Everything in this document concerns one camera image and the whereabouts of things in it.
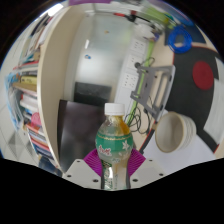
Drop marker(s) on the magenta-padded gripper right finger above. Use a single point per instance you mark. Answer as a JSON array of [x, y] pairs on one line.
[[146, 170]]

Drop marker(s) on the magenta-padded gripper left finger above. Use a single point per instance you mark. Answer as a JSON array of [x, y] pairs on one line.
[[78, 170]]

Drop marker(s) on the green-label clear drink bottle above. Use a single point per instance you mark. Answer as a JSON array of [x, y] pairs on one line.
[[114, 143]]

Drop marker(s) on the black computer monitor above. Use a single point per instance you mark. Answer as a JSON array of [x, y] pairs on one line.
[[78, 133]]

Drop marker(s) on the loose white papers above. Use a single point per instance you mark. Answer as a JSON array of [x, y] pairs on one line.
[[186, 160]]

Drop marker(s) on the grey metal laptop stand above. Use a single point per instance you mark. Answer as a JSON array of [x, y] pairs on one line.
[[156, 88]]

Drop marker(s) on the white paper sheet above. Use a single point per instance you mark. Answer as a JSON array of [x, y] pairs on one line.
[[215, 123]]

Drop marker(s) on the black desk mat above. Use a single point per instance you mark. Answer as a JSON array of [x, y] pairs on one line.
[[185, 96]]

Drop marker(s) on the beige shelf with books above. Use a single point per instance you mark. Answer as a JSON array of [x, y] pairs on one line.
[[50, 83]]

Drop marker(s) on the small blue sticker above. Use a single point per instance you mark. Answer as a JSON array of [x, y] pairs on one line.
[[87, 56]]

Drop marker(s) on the white wall power outlet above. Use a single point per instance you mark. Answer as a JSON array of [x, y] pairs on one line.
[[130, 81], [134, 61], [138, 45]]

